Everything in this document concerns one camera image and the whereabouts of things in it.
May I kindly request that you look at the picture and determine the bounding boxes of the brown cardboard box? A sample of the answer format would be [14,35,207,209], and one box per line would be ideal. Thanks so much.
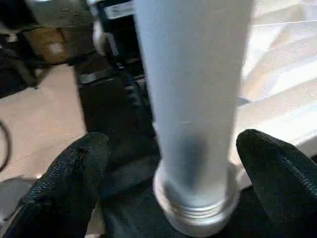
[23,24,96,66]

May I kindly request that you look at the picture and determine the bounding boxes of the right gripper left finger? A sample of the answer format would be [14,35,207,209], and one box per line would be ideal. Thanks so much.
[2,132,111,238]

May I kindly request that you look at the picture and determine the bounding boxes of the ribbed silver black strip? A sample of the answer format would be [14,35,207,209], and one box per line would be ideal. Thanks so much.
[125,80,143,112]

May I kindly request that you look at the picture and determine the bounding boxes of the black metal frame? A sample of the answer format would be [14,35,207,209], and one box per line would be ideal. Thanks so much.
[0,14,44,90]

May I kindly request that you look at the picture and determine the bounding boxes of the white plastic table leg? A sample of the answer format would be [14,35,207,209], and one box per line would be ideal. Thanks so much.
[135,0,254,219]

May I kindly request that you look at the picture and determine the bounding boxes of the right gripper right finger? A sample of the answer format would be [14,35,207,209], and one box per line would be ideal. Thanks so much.
[236,128,317,238]

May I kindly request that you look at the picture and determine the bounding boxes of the white plastic table top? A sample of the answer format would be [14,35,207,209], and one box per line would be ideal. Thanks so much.
[153,0,317,235]

